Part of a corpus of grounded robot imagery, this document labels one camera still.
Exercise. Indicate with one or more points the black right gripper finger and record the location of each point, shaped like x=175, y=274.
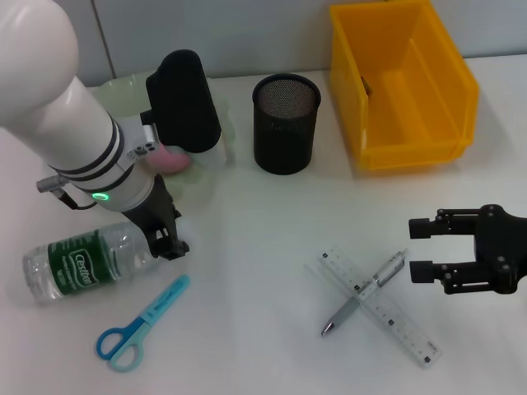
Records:
x=420, y=228
x=422, y=271

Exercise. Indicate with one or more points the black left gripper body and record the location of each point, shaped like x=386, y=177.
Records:
x=152, y=210

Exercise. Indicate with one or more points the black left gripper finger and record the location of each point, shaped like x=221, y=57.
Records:
x=160, y=247
x=179, y=243

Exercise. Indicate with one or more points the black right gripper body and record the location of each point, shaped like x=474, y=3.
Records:
x=502, y=255

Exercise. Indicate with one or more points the pink toy peach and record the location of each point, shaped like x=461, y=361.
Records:
x=169, y=161

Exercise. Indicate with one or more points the clear green-label water bottle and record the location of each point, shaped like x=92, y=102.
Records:
x=82, y=263

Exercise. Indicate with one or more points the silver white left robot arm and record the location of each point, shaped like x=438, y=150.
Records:
x=53, y=103

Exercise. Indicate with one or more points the transparent plastic ruler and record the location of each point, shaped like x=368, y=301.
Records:
x=411, y=338

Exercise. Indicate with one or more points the silver ballpoint pen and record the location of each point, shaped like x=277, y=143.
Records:
x=346, y=311

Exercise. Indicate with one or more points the blue scissors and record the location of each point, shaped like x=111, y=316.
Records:
x=123, y=339

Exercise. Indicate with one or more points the green wavy glass fruit plate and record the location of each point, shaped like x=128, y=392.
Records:
x=119, y=92

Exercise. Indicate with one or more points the black mesh pen holder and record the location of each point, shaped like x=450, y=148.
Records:
x=284, y=136

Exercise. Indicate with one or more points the yellow plastic bin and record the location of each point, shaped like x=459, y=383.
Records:
x=411, y=103

